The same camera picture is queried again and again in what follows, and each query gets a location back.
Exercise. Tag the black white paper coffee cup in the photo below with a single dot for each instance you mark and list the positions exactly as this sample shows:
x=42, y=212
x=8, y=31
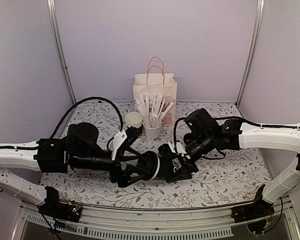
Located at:
x=163, y=169

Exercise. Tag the stacked paper cups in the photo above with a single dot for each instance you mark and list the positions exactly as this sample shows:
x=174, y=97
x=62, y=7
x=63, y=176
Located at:
x=134, y=119

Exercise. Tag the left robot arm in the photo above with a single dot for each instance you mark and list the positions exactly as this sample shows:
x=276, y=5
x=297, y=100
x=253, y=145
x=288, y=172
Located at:
x=78, y=150

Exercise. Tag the right aluminium frame post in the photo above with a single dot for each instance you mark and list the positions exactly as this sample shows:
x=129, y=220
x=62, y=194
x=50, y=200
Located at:
x=257, y=24

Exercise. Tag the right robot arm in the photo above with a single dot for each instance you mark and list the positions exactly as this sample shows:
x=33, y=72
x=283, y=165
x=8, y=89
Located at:
x=237, y=133

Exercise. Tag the left aluminium frame post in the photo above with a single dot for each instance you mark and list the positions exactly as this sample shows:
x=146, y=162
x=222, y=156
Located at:
x=52, y=13

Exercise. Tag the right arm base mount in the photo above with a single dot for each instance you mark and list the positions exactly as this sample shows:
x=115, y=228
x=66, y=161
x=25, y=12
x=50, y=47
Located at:
x=261, y=214

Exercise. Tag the aluminium frame post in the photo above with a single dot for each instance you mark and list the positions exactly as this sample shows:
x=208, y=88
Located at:
x=52, y=13
x=257, y=24

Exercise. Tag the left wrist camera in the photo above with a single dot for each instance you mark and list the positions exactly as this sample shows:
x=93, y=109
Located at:
x=122, y=142

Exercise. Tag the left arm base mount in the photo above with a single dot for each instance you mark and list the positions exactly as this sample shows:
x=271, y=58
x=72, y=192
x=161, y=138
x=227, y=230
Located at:
x=52, y=207

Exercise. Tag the white cup holding straws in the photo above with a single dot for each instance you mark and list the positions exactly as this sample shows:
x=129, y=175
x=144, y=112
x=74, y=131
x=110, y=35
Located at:
x=152, y=134

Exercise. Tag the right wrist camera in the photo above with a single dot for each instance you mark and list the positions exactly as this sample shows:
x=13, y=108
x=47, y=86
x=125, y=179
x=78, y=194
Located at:
x=167, y=150

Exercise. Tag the aluminium front rail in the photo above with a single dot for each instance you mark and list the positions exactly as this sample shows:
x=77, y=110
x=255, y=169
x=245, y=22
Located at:
x=106, y=223

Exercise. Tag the white paper takeout bag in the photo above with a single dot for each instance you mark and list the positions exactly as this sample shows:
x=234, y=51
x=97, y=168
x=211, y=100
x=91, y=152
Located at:
x=156, y=82

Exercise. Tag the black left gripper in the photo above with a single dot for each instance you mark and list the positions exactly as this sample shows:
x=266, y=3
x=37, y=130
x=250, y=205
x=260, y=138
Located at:
x=123, y=179

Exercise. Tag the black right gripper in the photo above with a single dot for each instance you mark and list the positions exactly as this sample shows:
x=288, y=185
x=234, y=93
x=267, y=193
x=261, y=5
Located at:
x=185, y=174

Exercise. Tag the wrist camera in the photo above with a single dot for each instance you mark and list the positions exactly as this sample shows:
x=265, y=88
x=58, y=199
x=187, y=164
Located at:
x=167, y=150
x=122, y=142

